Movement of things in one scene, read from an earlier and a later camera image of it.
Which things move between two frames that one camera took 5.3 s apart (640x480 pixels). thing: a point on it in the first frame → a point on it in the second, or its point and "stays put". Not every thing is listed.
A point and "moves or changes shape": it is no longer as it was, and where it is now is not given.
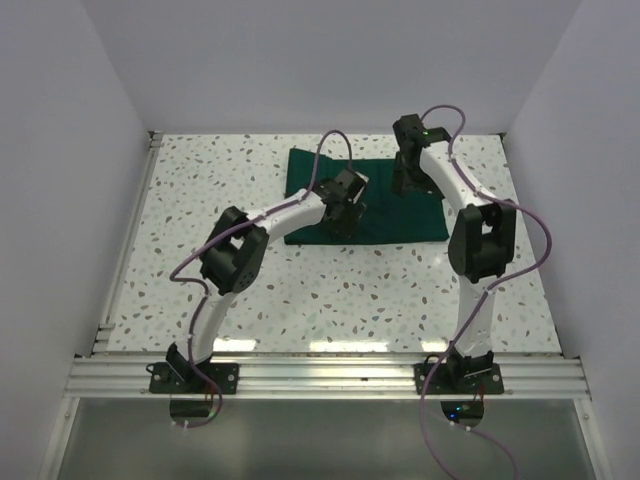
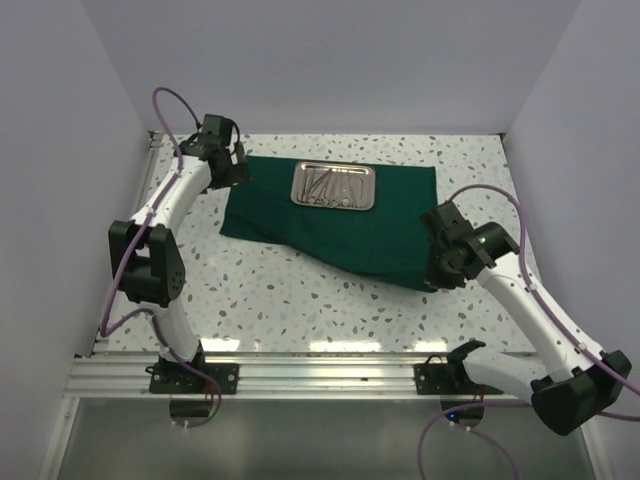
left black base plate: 183,378 stays put
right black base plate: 460,375 stays put
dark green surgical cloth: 388,215 moves or changes shape
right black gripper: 402,180 → 435,279
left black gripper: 345,226 → 238,172
